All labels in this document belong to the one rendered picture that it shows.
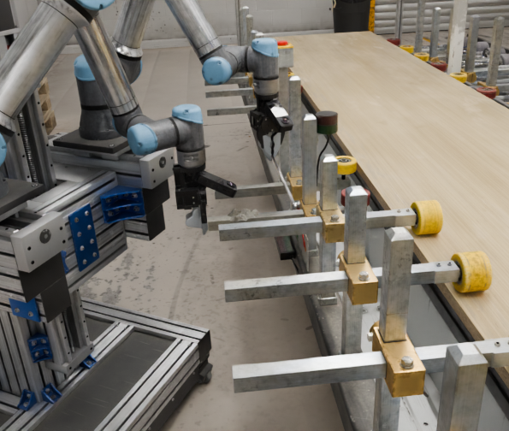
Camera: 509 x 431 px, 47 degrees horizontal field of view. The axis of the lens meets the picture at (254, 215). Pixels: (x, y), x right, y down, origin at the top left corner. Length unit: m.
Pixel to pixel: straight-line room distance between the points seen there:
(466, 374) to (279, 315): 2.02
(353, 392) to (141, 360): 1.08
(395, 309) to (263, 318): 1.76
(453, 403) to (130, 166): 1.25
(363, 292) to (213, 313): 1.66
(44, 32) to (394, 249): 0.83
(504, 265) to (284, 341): 1.36
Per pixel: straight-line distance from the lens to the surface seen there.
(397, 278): 0.93
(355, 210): 1.14
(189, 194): 1.57
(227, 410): 2.27
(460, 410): 0.76
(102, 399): 2.09
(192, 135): 1.51
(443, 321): 1.36
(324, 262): 1.48
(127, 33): 1.87
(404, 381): 0.96
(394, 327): 0.99
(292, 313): 2.72
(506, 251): 1.45
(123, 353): 2.26
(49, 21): 1.33
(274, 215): 1.64
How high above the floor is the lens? 1.58
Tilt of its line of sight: 26 degrees down
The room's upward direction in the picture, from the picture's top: 3 degrees counter-clockwise
